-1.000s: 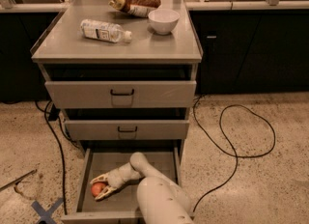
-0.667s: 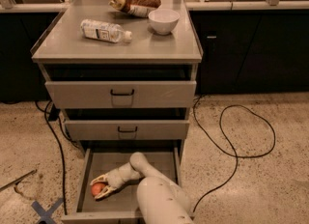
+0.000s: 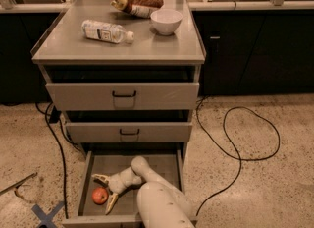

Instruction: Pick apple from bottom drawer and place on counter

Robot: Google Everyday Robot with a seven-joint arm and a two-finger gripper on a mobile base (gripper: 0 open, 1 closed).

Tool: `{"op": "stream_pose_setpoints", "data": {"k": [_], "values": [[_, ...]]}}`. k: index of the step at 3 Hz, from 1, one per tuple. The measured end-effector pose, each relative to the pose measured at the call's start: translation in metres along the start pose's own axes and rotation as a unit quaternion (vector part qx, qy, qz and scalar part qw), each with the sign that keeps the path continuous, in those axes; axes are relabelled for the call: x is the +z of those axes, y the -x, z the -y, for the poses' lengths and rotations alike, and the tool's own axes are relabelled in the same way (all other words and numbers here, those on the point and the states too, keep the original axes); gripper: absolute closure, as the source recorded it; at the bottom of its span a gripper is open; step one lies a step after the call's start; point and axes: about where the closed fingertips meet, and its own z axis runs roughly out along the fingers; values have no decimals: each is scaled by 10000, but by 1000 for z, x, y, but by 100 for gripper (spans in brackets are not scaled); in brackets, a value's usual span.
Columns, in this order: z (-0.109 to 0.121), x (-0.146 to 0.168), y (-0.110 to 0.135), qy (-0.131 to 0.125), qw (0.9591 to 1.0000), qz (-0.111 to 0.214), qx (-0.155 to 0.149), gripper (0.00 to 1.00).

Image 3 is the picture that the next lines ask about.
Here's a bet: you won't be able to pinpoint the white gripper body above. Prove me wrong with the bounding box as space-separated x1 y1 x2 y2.
108 167 142 194

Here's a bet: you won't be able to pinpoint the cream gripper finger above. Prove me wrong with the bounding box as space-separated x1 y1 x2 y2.
105 193 119 214
92 174 110 185

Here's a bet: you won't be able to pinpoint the red apple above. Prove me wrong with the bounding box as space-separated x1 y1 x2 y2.
91 187 109 205

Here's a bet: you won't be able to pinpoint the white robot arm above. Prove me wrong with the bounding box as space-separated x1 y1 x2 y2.
92 156 195 228

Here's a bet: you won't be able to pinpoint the grey middle drawer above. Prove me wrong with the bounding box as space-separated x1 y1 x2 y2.
66 122 192 143

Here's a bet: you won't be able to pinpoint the grey drawer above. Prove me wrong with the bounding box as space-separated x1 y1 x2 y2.
66 122 192 143
63 147 197 228
46 83 199 111

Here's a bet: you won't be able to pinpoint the grey bottom drawer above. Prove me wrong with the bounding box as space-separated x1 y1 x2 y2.
63 147 197 228

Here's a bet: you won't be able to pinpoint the grey drawer cabinet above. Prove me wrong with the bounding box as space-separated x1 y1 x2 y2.
32 0 205 150

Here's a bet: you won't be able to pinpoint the grey top drawer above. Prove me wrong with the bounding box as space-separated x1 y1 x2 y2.
46 83 199 111

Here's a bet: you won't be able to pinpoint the blue tape cross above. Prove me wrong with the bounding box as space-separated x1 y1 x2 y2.
31 201 64 228

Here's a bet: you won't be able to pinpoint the metal bar on floor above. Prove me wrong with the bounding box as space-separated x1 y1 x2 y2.
0 172 37 196

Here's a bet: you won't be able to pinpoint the clear plastic water bottle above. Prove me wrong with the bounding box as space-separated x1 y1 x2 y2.
81 20 134 44

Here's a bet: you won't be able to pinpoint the white bowl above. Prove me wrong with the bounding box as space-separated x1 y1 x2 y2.
150 9 183 35

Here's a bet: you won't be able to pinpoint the brown chip bag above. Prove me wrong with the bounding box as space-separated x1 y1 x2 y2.
111 0 164 18

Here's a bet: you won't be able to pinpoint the dark base cabinets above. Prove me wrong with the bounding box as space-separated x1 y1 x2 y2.
0 10 314 103

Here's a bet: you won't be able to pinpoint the black floor cable left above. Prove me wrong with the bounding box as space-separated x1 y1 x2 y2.
34 102 82 220

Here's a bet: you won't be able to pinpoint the black floor cable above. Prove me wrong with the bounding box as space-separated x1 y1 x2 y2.
34 102 82 220
194 96 282 217

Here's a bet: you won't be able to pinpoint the black floor cable right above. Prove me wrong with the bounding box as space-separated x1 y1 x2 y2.
194 96 282 217

